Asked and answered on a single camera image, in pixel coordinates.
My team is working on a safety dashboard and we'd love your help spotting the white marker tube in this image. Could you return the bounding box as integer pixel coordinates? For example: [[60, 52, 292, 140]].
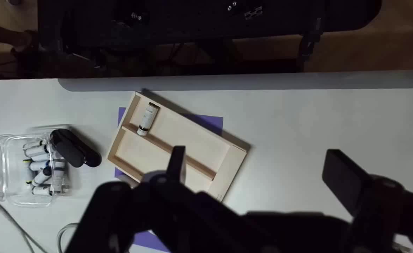
[[31, 185, 69, 197], [22, 140, 46, 151], [28, 161, 66, 172]]

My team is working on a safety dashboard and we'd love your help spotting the clear plastic container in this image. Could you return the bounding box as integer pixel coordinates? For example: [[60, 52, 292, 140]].
[[3, 126, 71, 207]]

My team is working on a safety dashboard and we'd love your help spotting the purple paper sheet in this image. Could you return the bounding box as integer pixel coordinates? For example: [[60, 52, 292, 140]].
[[114, 107, 223, 253]]

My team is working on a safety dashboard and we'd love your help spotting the wooden divided tray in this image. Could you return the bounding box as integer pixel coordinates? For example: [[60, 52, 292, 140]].
[[107, 93, 250, 201]]

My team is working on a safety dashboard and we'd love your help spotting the white cable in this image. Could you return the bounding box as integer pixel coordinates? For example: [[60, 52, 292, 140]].
[[0, 197, 81, 253]]

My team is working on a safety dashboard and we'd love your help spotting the black stapler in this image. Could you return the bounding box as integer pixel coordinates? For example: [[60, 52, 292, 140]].
[[49, 130, 102, 168]]

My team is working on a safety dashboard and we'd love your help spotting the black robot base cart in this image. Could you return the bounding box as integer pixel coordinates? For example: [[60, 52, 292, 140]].
[[36, 0, 383, 75]]

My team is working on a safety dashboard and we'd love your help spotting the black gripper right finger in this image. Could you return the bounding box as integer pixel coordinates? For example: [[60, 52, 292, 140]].
[[321, 149, 403, 221]]

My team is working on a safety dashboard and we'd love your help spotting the white tube in tray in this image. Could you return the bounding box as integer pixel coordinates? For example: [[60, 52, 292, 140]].
[[136, 103, 160, 137]]

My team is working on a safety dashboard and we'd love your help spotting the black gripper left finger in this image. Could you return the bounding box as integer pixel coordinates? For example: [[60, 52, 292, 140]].
[[166, 147, 185, 183]]

